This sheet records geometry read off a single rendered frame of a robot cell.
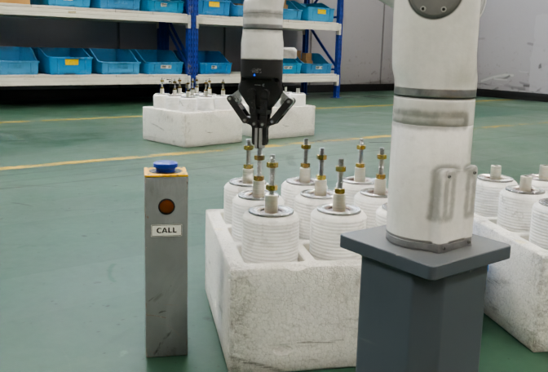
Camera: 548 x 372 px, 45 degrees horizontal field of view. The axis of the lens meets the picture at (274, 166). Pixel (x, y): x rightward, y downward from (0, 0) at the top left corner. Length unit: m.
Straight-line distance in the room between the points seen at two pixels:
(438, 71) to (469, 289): 0.25
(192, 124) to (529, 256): 2.41
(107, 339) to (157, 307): 0.15
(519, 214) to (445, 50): 0.70
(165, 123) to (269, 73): 2.40
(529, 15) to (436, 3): 7.41
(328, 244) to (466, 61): 0.47
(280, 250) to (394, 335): 0.34
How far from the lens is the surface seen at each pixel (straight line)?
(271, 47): 1.15
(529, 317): 1.29
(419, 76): 0.74
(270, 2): 1.15
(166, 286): 1.13
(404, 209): 0.77
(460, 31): 0.74
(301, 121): 3.93
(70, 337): 1.27
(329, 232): 1.09
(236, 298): 1.05
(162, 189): 1.08
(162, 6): 5.98
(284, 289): 1.06
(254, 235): 1.07
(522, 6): 8.20
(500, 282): 1.37
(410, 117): 0.75
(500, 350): 1.29
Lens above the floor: 0.52
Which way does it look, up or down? 10 degrees down
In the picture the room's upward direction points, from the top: 2 degrees clockwise
